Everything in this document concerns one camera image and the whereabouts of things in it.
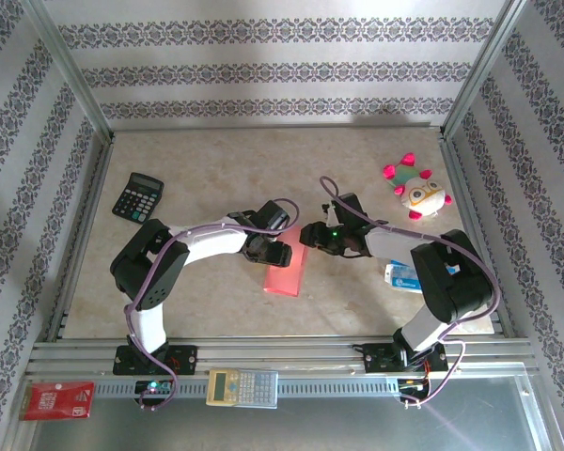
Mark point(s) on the pink paper sheet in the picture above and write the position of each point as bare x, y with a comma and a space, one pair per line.
284, 279

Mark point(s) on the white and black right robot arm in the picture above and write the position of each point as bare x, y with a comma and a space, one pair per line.
451, 291

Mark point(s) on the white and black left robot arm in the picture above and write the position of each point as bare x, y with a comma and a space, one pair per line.
145, 277

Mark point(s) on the grey metal sheet panel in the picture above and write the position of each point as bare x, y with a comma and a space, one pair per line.
310, 427

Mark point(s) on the blue and white packet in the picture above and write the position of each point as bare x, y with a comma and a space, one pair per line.
402, 277

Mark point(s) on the white and pink plush toy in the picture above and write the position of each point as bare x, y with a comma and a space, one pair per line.
423, 197

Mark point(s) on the black desk calculator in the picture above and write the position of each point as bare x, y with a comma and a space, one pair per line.
138, 197

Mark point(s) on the beige scientific calculator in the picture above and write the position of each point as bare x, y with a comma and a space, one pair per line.
242, 387

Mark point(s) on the red card packet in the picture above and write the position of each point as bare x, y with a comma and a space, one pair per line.
56, 400

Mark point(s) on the thin aluminium wall rail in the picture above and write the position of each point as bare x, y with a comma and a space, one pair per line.
272, 128

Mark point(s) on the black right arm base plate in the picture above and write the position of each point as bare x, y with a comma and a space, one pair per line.
376, 359

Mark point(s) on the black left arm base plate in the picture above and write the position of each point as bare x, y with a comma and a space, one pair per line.
188, 359

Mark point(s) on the aluminium side rail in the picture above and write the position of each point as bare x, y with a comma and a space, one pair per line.
82, 235
474, 235

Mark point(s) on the aluminium frame post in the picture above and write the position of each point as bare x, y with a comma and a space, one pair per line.
66, 66
484, 66

